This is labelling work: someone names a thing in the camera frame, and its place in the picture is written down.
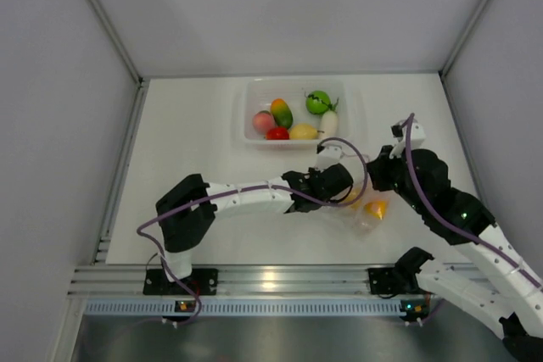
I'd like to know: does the clear zip top bag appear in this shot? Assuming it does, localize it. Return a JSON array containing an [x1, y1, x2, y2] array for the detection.
[[321, 177, 391, 238]]

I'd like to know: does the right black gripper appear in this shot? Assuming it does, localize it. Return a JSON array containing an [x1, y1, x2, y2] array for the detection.
[[367, 142, 427, 214]]

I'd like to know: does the clear plastic perforated bin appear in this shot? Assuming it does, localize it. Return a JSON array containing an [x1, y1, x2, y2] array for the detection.
[[230, 77, 367, 153]]

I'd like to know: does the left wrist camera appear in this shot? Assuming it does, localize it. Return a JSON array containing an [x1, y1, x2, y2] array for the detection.
[[314, 145, 343, 171]]

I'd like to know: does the red fake apple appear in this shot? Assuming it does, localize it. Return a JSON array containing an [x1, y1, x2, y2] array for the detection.
[[266, 126, 290, 141]]

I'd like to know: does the green fake avocado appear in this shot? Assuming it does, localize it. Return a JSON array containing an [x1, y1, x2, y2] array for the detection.
[[270, 98, 294, 129]]

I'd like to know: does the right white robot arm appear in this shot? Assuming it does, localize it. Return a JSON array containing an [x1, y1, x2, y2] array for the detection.
[[367, 146, 542, 361]]

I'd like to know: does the purple cable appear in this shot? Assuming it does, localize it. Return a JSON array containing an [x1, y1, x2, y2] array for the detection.
[[136, 136, 369, 295], [402, 113, 543, 289]]

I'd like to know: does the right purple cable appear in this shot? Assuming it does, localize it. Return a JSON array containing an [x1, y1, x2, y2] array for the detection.
[[402, 113, 543, 289]]

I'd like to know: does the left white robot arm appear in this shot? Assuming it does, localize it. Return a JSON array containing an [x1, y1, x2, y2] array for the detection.
[[155, 164, 354, 294]]

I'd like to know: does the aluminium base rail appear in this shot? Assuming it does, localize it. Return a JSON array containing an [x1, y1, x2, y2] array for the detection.
[[67, 263, 497, 296]]

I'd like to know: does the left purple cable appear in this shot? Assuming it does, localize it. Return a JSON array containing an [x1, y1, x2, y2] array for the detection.
[[136, 136, 369, 295]]

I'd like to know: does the orange fake fruit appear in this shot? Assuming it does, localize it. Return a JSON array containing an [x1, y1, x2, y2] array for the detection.
[[364, 200, 389, 220]]

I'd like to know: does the pink fake peach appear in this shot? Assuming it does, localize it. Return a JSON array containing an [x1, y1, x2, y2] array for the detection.
[[252, 110, 276, 135]]

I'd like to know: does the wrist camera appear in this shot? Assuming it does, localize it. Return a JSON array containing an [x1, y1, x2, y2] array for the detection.
[[314, 145, 343, 171], [389, 120, 426, 159]]

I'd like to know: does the yellow fake banana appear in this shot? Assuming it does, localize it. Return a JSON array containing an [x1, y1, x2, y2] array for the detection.
[[342, 187, 363, 210]]

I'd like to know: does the pale yellow fake pear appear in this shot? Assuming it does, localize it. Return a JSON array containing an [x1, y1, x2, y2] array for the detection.
[[289, 123, 319, 140]]

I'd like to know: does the white slotted cable duct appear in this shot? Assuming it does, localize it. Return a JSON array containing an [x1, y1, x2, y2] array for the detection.
[[85, 298, 426, 317]]

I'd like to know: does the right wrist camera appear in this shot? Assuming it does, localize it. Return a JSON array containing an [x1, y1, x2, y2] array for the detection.
[[389, 120, 426, 159]]

